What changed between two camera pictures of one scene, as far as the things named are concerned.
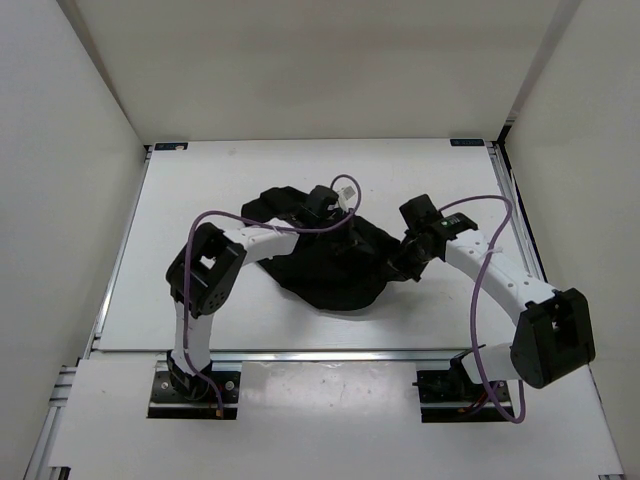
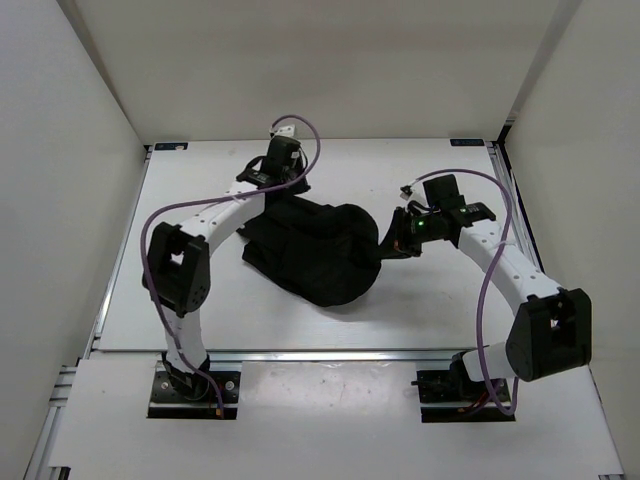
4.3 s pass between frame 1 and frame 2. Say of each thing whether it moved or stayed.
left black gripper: moved
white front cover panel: stayed
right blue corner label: stayed
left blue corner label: stayed
